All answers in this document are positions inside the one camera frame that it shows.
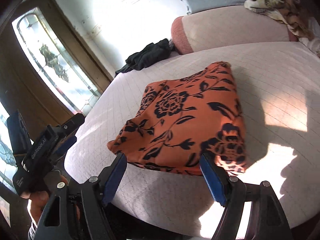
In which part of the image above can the pink upholstered bolster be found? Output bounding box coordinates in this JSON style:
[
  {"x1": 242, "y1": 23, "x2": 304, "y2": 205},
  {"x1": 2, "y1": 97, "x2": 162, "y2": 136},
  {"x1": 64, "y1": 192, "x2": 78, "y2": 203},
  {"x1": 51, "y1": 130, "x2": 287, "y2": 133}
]
[{"x1": 171, "y1": 5, "x2": 304, "y2": 55}]

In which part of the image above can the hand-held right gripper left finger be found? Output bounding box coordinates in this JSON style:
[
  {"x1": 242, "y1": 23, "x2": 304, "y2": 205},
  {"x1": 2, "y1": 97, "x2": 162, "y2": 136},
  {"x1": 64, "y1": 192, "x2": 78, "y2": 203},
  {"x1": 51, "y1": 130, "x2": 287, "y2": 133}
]
[{"x1": 36, "y1": 152, "x2": 128, "y2": 240}]

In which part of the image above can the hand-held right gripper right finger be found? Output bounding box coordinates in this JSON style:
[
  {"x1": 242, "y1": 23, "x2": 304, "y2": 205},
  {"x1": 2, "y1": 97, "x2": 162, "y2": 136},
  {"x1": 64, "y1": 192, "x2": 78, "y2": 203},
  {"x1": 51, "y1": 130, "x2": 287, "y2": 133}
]
[{"x1": 199, "y1": 152, "x2": 292, "y2": 240}]

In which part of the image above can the orange black floral blouse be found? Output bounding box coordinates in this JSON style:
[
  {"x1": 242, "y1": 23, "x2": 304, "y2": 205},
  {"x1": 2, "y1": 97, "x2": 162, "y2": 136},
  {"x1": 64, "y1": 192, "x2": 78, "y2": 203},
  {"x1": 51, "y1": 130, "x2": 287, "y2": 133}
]
[{"x1": 107, "y1": 61, "x2": 248, "y2": 177}]

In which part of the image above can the brown cream patterned blanket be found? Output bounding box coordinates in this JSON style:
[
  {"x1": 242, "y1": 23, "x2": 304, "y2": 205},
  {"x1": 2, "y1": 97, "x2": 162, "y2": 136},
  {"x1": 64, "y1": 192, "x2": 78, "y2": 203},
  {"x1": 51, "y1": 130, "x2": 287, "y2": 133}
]
[{"x1": 244, "y1": 0, "x2": 320, "y2": 43}]

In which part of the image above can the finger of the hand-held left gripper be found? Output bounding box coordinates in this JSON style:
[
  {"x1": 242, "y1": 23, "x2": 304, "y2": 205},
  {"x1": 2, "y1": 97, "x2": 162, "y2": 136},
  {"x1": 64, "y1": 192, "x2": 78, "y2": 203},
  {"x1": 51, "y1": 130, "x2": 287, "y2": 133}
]
[
  {"x1": 55, "y1": 135, "x2": 77, "y2": 157},
  {"x1": 58, "y1": 113, "x2": 86, "y2": 137}
]

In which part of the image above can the white quilted bed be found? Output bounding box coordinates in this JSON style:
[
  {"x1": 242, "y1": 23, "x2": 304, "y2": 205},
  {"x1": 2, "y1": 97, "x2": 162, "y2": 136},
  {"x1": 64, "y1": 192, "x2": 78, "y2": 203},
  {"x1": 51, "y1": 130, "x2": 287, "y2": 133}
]
[{"x1": 64, "y1": 41, "x2": 320, "y2": 240}]

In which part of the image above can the wooden door with glass pane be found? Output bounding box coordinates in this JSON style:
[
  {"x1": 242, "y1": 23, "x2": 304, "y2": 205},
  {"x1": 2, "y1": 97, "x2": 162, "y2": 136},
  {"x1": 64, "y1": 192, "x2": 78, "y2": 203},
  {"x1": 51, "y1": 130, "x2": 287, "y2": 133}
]
[{"x1": 0, "y1": 0, "x2": 114, "y2": 143}]

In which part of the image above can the black cloth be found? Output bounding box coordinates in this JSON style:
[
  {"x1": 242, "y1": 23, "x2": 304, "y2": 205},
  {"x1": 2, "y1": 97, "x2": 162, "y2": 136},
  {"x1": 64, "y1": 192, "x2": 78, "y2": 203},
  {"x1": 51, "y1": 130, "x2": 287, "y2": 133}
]
[{"x1": 115, "y1": 39, "x2": 173, "y2": 75}]

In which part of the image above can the person's left hand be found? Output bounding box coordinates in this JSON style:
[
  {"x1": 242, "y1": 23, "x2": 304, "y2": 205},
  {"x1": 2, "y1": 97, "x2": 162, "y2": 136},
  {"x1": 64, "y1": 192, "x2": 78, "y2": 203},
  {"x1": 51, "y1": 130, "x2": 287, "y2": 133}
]
[{"x1": 21, "y1": 189, "x2": 50, "y2": 222}]

